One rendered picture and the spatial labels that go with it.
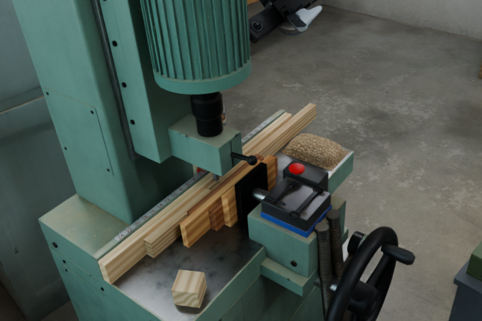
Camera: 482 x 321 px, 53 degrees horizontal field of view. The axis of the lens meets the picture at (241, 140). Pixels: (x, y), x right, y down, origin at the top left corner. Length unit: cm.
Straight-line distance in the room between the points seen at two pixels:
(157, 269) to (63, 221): 39
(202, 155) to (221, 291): 26
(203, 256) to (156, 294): 11
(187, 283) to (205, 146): 26
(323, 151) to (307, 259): 32
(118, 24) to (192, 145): 27
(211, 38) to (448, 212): 185
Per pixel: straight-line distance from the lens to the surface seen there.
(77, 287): 135
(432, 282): 212
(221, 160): 91
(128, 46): 89
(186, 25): 76
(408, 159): 273
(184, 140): 95
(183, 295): 84
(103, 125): 101
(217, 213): 94
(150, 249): 93
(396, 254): 91
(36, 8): 102
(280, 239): 89
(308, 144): 113
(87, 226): 121
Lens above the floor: 157
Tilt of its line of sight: 34 degrees down
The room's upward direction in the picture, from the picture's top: 5 degrees counter-clockwise
